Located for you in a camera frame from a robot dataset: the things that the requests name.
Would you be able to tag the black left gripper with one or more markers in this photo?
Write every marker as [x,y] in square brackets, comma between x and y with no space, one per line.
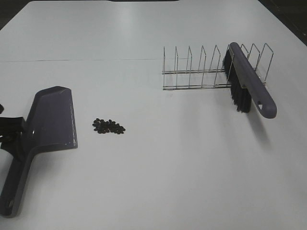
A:
[11,129]

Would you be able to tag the purple plastic dustpan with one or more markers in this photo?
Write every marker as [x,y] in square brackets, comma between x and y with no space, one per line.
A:
[50,126]

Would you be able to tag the pile of coffee beans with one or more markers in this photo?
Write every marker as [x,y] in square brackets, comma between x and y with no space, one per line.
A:
[102,126]

